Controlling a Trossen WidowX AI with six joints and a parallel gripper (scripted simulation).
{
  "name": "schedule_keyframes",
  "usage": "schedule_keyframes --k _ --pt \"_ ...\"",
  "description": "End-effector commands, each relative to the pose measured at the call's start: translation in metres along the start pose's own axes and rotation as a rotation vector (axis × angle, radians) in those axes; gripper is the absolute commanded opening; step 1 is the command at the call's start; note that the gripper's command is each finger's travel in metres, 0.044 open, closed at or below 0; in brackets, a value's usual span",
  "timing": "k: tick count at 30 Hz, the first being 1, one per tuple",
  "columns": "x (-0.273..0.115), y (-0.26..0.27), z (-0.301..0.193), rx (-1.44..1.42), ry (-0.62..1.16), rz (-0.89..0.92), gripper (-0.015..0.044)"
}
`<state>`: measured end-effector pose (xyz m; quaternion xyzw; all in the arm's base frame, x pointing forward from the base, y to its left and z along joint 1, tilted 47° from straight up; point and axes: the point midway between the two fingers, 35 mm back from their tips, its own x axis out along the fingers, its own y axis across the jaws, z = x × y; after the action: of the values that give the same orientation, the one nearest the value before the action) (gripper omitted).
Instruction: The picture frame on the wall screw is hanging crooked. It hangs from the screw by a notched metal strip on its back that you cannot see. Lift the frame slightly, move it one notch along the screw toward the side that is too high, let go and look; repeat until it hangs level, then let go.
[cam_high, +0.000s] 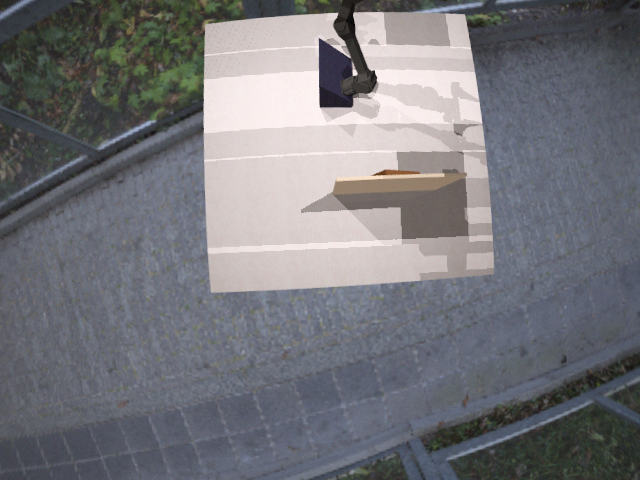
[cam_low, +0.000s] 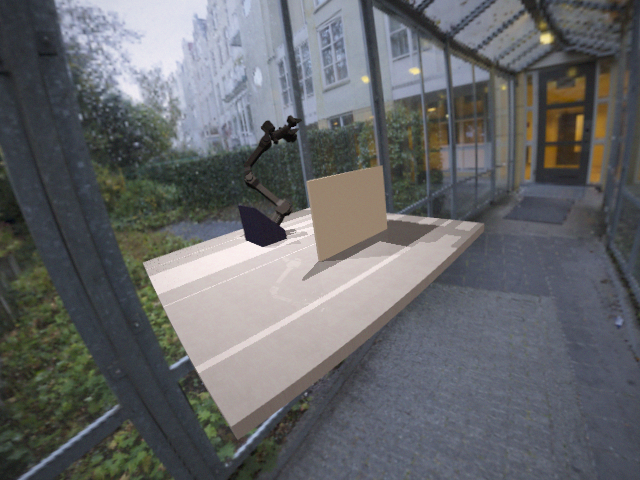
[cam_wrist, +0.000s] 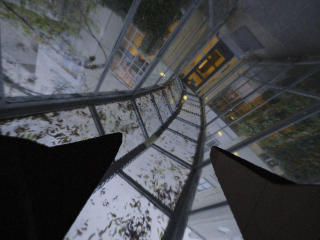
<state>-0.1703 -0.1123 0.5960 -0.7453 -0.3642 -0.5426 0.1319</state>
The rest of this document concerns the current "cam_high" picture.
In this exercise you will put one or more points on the dark brown picture frame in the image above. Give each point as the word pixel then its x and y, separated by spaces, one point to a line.
pixel 396 172

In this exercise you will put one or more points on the beige wall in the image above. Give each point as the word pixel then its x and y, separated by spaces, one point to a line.
pixel 394 183

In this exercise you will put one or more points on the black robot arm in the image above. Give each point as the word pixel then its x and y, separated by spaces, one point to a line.
pixel 344 26

